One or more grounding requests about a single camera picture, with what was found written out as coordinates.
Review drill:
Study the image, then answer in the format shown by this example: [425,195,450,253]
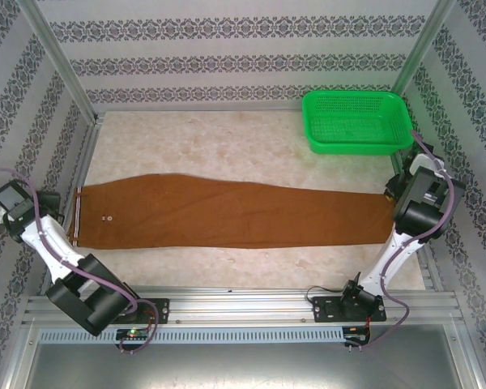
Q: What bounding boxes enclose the aluminium front beam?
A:
[22,286,467,327]

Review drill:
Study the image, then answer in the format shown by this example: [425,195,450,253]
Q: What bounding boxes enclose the thin black cable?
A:
[305,285,347,305]

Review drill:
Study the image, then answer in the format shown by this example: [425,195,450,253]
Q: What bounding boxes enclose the perforated metal cable duct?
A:
[38,327,345,345]

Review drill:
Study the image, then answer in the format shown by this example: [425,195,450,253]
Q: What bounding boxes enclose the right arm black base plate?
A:
[311,295,388,324]

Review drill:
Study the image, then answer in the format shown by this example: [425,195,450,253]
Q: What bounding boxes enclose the aluminium side rail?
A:
[392,153,445,291]
[38,115,104,297]

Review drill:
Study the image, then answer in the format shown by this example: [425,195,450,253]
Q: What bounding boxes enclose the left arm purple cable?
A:
[0,168,157,356]

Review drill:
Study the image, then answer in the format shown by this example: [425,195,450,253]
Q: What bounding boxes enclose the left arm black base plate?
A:
[96,297,172,325]

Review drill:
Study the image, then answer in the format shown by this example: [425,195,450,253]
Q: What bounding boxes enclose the grey sheet metal panel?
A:
[7,342,481,389]

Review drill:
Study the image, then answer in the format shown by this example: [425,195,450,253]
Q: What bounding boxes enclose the aluminium rear rail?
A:
[95,100,305,115]

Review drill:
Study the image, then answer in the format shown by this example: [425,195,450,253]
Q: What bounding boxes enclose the green plastic mesh basket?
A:
[301,91,415,157]

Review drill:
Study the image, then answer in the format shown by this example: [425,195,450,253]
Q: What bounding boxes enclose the aluminium frame post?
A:
[22,0,104,122]
[390,0,458,98]

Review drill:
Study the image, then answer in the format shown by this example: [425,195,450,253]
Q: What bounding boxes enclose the brown long pants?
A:
[66,173,398,249]

